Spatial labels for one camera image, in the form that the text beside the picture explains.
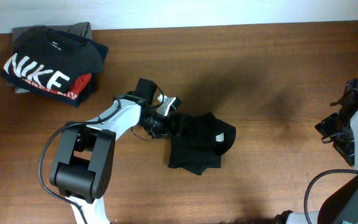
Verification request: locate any black Nike folded shirt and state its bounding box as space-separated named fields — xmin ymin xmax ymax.
xmin=2 ymin=26 xmax=104 ymax=94

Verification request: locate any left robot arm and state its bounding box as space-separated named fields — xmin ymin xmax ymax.
xmin=49 ymin=92 xmax=181 ymax=223

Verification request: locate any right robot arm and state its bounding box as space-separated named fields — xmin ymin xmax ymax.
xmin=272 ymin=78 xmax=358 ymax=224

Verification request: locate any red folded shirt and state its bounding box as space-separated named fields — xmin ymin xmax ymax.
xmin=23 ymin=73 xmax=92 ymax=100

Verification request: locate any navy folded shirt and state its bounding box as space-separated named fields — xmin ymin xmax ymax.
xmin=1 ymin=27 xmax=108 ymax=106

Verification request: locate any black t-shirt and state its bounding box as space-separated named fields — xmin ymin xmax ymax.
xmin=168 ymin=112 xmax=237 ymax=175

